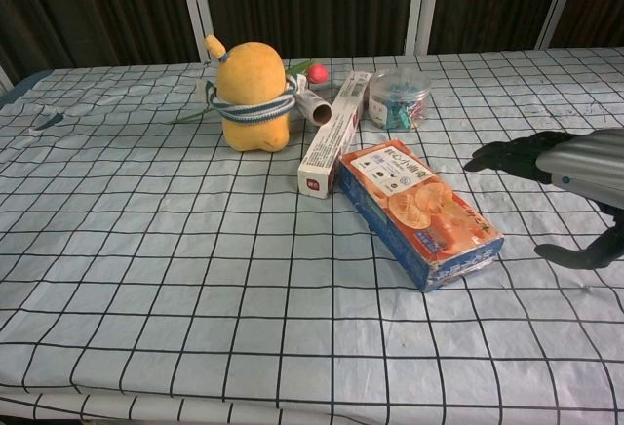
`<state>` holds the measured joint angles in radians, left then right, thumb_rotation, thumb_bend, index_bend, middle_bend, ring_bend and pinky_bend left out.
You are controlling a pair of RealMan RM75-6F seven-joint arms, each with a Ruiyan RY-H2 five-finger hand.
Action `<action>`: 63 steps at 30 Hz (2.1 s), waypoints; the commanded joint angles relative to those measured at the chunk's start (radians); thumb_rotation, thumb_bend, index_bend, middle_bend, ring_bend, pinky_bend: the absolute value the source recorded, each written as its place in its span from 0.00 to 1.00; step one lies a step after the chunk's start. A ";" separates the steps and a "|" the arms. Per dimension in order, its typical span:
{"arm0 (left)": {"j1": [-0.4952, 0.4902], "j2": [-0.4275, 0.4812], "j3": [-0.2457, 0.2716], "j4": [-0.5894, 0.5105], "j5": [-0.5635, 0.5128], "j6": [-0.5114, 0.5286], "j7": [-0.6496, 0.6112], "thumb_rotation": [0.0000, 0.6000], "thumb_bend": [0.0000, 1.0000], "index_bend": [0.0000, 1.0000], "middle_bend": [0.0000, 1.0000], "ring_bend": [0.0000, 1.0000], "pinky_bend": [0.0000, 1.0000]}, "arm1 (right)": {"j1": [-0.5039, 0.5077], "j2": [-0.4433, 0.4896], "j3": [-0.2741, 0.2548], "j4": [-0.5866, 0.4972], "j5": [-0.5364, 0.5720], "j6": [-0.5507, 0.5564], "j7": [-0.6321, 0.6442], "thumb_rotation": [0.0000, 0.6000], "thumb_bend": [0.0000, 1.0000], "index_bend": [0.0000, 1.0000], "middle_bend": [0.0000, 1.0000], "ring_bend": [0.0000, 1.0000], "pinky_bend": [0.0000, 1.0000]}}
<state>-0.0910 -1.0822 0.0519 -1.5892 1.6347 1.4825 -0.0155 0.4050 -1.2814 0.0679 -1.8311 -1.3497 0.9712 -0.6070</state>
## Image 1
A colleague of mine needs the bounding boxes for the dark pleated curtain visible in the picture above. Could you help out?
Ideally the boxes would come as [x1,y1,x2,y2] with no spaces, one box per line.
[0,0,624,86]

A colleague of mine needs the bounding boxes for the clear jar of coloured clips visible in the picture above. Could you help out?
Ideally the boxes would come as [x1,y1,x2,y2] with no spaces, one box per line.
[368,67,435,131]

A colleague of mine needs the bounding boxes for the blue white striped scarf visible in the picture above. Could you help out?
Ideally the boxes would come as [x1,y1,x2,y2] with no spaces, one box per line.
[196,73,299,127]

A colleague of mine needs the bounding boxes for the yellow plush toy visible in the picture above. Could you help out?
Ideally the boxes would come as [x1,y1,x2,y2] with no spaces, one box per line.
[203,33,298,154]

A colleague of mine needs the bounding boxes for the pink artificial tulip flower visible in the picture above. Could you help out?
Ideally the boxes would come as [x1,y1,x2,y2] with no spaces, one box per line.
[168,59,331,127]

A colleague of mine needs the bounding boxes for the long white cardboard box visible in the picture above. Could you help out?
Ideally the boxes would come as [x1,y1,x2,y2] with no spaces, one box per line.
[296,71,374,198]

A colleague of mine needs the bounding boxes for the black and silver right hand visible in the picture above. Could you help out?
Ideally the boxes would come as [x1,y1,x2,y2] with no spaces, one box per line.
[462,127,624,271]

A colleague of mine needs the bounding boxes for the blue and orange product box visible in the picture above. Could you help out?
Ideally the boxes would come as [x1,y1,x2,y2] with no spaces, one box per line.
[337,138,506,294]

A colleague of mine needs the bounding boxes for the white black grid tablecloth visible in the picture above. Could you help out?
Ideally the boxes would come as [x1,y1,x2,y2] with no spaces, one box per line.
[0,47,624,425]

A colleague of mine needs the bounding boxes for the cling film roll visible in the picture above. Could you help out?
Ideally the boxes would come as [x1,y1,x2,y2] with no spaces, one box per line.
[292,74,333,128]

